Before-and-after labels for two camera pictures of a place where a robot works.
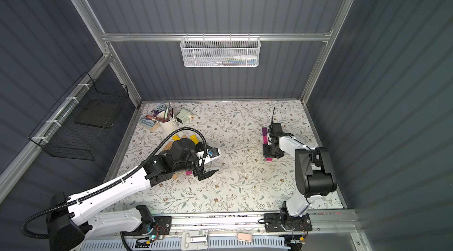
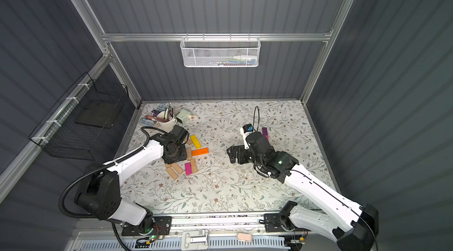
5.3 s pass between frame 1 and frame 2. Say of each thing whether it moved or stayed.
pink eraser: stayed
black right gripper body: moved
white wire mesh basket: stayed
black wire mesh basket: stayed
